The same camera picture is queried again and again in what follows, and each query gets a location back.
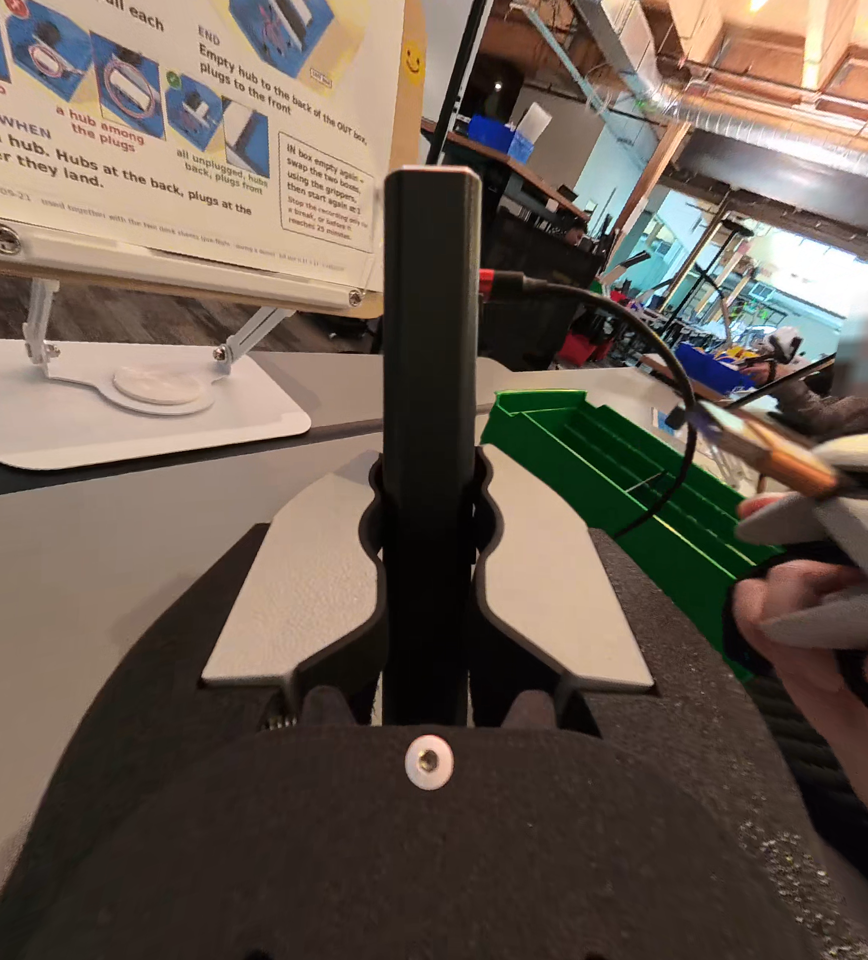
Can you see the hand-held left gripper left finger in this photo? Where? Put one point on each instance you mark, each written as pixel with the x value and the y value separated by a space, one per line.
pixel 306 577

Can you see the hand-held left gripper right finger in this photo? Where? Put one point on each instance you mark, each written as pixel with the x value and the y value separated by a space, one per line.
pixel 554 585

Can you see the green plastic bin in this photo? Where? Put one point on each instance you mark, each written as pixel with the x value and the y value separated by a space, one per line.
pixel 591 450

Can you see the black usb hub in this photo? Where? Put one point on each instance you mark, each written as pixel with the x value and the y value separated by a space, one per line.
pixel 430 337

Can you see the person's right hand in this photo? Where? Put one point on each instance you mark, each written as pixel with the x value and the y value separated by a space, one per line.
pixel 809 690

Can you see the white stand base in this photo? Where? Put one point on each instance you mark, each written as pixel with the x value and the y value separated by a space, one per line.
pixel 253 420

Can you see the blue storage bin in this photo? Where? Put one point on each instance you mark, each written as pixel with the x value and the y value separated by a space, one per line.
pixel 490 135
pixel 711 367

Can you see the silver ceiling ducts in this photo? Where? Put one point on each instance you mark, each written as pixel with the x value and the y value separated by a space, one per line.
pixel 779 139

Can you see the printed instruction sheet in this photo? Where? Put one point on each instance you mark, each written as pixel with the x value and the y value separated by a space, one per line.
pixel 178 187

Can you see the wooden top workbench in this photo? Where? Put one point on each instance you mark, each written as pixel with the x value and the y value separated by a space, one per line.
pixel 509 169

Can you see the instruction sheet on stand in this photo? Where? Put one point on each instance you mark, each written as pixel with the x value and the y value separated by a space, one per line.
pixel 410 105

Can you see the yellow smiley sticker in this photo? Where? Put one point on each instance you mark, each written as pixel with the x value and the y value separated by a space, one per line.
pixel 414 62

